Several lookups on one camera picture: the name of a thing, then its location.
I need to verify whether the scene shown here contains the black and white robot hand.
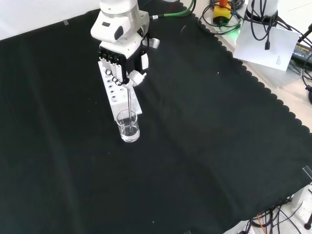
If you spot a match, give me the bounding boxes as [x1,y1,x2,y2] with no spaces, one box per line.
[97,26,160,89]

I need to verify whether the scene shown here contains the clear glass rod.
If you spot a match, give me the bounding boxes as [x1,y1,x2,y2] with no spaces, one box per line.
[128,87,134,134]

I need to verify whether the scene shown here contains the white test tube rack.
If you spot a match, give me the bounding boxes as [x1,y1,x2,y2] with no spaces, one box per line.
[97,60,143,121]

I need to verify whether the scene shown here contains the clear glass beaker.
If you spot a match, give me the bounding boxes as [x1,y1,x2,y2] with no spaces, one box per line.
[116,109,140,143]

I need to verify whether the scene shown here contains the yellow stop button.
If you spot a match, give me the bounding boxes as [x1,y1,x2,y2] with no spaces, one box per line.
[213,0,232,22]

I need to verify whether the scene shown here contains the black bench cloth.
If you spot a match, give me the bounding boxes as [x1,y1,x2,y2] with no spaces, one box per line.
[0,8,312,234]

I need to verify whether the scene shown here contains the white paper sheet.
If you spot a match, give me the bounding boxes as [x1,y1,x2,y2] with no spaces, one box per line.
[233,26,301,72]

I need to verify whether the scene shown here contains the pale board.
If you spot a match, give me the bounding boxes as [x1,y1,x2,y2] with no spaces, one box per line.
[197,0,312,89]

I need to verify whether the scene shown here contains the black power adapter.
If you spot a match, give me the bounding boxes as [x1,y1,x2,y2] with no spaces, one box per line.
[291,42,312,62]

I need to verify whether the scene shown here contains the black tripod leg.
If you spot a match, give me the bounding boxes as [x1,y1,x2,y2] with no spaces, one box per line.
[297,23,312,42]

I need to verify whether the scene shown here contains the clear tape strip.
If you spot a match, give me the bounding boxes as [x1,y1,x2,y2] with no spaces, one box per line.
[302,165,312,180]

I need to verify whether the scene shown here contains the green cable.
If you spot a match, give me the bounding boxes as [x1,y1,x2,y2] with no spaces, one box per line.
[152,0,197,20]

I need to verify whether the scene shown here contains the black cable with plug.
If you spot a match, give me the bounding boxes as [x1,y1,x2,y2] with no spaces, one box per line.
[249,0,273,51]

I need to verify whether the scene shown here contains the white cylindrical post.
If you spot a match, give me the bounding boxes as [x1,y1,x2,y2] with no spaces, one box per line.
[244,0,280,22]

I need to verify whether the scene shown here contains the black cable bundle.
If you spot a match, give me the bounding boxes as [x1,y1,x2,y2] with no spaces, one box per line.
[250,204,312,234]

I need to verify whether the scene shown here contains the white metal bracket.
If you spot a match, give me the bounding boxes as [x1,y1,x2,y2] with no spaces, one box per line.
[290,181,312,213]

